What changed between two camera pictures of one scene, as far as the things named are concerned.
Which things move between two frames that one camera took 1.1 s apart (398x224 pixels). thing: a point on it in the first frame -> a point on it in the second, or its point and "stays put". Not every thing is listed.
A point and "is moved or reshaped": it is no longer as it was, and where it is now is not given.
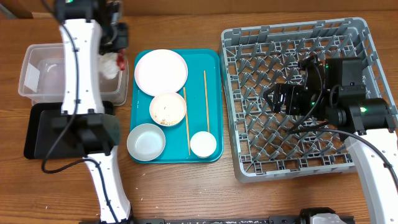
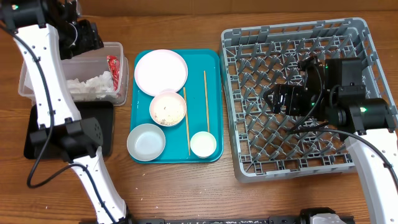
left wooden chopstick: (186, 121) stays put
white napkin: (108, 65) is moved or reshaped
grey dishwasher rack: (255, 60) stays put
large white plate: (160, 71) stays put
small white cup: (203, 144) stays put
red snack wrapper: (120, 61) -> (114, 65)
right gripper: (291, 91) stays put
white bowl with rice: (168, 109) stays put
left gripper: (121, 41) -> (91, 40)
